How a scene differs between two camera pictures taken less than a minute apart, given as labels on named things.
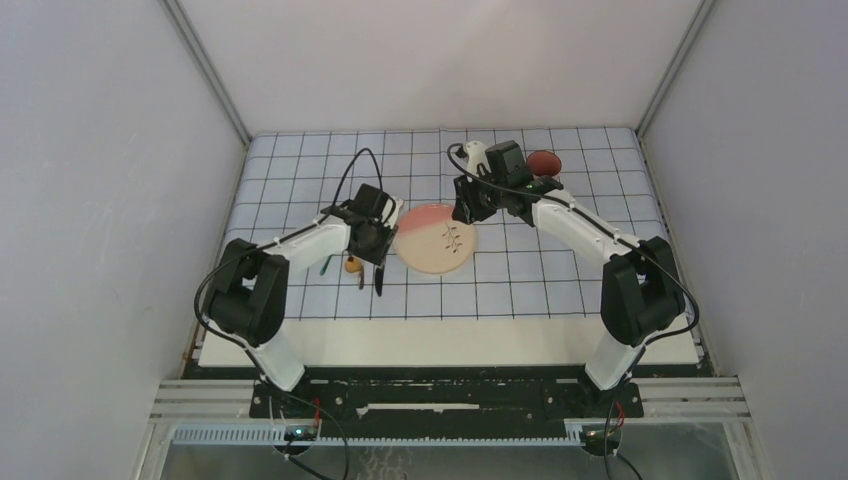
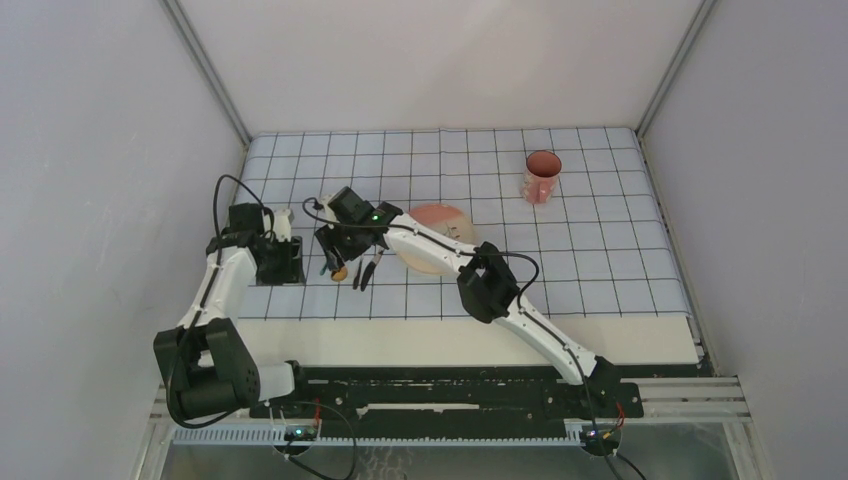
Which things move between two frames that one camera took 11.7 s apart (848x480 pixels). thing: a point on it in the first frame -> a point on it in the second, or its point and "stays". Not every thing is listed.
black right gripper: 465,207 -> 328,237
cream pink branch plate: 428,239 stays
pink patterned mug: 543,163 stays
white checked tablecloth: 518,268 stays
